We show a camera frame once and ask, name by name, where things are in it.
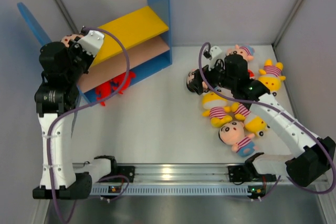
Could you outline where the purple cable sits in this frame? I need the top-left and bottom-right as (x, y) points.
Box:
(198, 41), (336, 195)
(47, 26), (131, 223)

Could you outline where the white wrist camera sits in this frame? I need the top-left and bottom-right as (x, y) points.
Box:
(78, 30), (104, 57)
(203, 46), (224, 70)

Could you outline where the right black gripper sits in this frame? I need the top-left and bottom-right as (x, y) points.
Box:
(189, 57), (236, 95)

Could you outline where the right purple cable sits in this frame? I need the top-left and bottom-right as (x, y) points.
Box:
(198, 41), (336, 195)

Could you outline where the yellow striped plush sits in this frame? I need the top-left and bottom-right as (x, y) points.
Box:
(230, 102), (268, 137)
(202, 91), (233, 128)
(258, 59), (286, 96)

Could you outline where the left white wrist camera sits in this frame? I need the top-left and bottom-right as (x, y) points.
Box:
(78, 30), (104, 57)

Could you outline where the boy plush doll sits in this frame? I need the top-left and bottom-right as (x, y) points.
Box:
(226, 45), (255, 62)
(61, 34), (83, 48)
(186, 69), (208, 95)
(218, 121), (257, 157)

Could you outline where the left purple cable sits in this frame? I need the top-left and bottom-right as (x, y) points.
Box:
(47, 26), (131, 223)

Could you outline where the red crab plush toy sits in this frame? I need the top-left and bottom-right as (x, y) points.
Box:
(94, 71), (136, 101)

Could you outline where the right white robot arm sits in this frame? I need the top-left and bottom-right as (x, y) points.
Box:
(186, 55), (335, 189)

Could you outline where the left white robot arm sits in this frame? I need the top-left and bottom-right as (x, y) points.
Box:
(32, 37), (119, 200)

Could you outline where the blue yellow toy shelf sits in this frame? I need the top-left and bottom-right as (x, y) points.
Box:
(17, 0), (173, 103)

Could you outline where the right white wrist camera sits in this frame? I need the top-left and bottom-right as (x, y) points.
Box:
(203, 46), (224, 70)

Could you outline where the red shark plush toy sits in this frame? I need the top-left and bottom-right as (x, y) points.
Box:
(248, 69), (256, 80)

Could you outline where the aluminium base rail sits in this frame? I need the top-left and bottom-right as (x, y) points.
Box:
(89, 164), (291, 200)

